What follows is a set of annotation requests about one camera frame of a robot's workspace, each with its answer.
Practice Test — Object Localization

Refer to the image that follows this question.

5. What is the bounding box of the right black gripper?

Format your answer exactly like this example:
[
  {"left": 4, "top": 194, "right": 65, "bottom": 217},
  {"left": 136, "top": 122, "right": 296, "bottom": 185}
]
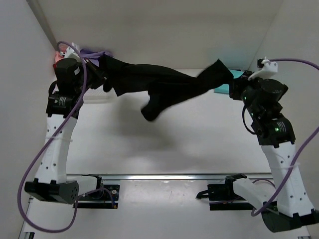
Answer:
[{"left": 228, "top": 71, "right": 262, "bottom": 117}]

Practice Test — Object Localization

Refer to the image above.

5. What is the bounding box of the black t shirt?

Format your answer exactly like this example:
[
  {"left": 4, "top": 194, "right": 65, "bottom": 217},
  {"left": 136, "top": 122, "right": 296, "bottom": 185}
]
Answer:
[{"left": 98, "top": 54, "right": 233, "bottom": 121}]

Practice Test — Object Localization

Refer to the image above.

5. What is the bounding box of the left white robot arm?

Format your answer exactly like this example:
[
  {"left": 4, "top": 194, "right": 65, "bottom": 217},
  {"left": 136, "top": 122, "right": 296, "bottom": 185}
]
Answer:
[{"left": 24, "top": 58, "right": 106, "bottom": 204}]

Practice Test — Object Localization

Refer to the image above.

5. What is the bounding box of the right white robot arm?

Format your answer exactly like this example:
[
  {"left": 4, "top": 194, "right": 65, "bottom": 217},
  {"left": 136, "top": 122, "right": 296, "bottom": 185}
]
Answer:
[{"left": 207, "top": 71, "right": 319, "bottom": 233}]

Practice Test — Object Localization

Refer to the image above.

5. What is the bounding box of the salmon pink t shirt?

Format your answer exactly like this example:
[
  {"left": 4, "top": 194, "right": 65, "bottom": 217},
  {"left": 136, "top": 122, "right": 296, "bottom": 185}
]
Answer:
[{"left": 54, "top": 44, "right": 68, "bottom": 64}]

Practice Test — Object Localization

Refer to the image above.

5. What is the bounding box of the purple t shirt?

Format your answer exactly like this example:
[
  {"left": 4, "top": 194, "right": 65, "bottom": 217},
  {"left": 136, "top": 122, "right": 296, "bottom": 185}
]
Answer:
[{"left": 80, "top": 48, "right": 114, "bottom": 66}]

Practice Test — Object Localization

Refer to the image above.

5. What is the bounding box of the white plastic laundry basket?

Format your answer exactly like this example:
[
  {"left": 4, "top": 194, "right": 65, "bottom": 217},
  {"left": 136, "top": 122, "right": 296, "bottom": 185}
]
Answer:
[{"left": 83, "top": 87, "right": 117, "bottom": 104}]

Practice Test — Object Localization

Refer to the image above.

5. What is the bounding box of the folded teal t shirt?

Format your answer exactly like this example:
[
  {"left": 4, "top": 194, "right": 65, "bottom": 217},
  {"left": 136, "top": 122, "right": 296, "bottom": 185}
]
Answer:
[{"left": 214, "top": 69, "right": 244, "bottom": 95}]

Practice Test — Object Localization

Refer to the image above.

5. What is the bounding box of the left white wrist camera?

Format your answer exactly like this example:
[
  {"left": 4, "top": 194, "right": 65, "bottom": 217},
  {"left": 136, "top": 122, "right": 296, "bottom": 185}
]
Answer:
[{"left": 64, "top": 42, "right": 81, "bottom": 62}]

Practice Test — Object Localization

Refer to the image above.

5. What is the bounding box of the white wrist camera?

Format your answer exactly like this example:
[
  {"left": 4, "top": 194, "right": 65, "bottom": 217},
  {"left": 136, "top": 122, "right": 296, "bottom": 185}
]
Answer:
[
  {"left": 248, "top": 57, "right": 278, "bottom": 81},
  {"left": 64, "top": 42, "right": 81, "bottom": 62}
]

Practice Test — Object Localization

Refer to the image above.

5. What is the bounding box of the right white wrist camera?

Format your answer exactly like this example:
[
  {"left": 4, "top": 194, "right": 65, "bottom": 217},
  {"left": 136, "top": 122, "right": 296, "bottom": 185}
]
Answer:
[{"left": 248, "top": 57, "right": 278, "bottom": 81}]

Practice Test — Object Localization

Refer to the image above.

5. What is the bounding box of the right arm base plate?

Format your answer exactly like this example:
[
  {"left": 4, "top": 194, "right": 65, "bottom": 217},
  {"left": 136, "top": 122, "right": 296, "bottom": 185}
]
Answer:
[{"left": 196, "top": 173, "right": 253, "bottom": 211}]

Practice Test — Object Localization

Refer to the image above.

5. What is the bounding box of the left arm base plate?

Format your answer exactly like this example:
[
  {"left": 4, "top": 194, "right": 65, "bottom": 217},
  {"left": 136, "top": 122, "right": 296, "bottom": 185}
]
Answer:
[{"left": 77, "top": 177, "right": 120, "bottom": 209}]

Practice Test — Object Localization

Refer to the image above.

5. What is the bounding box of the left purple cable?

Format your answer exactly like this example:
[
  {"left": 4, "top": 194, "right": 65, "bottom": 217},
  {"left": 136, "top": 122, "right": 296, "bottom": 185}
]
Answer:
[{"left": 16, "top": 41, "right": 118, "bottom": 233}]

